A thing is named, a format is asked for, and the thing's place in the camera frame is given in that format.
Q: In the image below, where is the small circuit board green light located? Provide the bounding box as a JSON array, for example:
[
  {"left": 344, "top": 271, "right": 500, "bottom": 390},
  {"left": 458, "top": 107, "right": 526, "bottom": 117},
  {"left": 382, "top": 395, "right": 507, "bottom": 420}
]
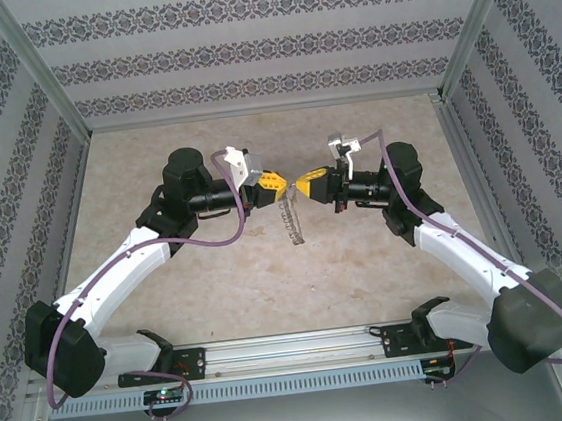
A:
[{"left": 142, "top": 385, "right": 188, "bottom": 408}]

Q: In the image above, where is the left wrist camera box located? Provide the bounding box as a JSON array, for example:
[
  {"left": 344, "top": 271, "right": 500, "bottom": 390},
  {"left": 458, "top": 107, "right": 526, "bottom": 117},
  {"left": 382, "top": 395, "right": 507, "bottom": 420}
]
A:
[{"left": 221, "top": 143, "right": 265, "bottom": 190}]

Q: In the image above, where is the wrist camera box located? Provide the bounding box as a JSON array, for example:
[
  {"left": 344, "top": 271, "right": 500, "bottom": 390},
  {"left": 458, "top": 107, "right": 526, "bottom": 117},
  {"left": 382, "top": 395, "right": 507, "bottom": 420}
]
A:
[
  {"left": 221, "top": 143, "right": 265, "bottom": 190},
  {"left": 325, "top": 130, "right": 367, "bottom": 179}
]

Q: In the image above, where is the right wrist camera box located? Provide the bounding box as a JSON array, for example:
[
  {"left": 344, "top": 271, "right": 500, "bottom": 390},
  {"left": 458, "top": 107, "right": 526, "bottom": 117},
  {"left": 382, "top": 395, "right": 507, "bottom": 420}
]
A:
[{"left": 325, "top": 130, "right": 367, "bottom": 179}]

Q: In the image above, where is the aluminium floor rail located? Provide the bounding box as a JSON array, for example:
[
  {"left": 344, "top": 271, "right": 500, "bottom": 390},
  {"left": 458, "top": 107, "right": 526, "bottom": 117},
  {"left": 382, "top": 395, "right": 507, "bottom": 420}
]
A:
[
  {"left": 19, "top": 132, "right": 115, "bottom": 362},
  {"left": 429, "top": 84, "right": 541, "bottom": 314},
  {"left": 86, "top": 86, "right": 444, "bottom": 137}
]

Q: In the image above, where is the aluminium mounting rail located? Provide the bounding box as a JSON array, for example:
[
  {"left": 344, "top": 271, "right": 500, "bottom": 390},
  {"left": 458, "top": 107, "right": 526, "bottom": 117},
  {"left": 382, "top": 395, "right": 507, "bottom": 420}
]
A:
[{"left": 22, "top": 305, "right": 562, "bottom": 399}]

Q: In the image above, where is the aluminium frame post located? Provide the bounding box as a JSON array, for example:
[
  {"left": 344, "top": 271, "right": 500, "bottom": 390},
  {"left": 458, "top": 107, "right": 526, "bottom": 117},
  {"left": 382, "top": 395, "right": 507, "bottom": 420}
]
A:
[
  {"left": 427, "top": 0, "right": 536, "bottom": 104},
  {"left": 0, "top": 0, "right": 94, "bottom": 151}
]

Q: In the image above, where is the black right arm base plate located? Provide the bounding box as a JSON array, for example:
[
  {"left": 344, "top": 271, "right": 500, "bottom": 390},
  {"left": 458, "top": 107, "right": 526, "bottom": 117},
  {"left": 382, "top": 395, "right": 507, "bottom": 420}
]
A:
[{"left": 379, "top": 315, "right": 476, "bottom": 361}]

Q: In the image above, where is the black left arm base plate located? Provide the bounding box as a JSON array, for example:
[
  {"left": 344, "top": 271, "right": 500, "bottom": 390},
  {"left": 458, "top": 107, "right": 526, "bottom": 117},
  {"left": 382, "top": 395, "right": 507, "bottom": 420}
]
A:
[{"left": 114, "top": 346, "right": 209, "bottom": 389}]

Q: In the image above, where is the grey slotted cable duct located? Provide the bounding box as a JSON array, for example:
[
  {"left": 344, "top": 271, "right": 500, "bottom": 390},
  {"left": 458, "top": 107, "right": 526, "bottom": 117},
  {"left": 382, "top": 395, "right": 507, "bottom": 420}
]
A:
[{"left": 46, "top": 358, "right": 427, "bottom": 421}]

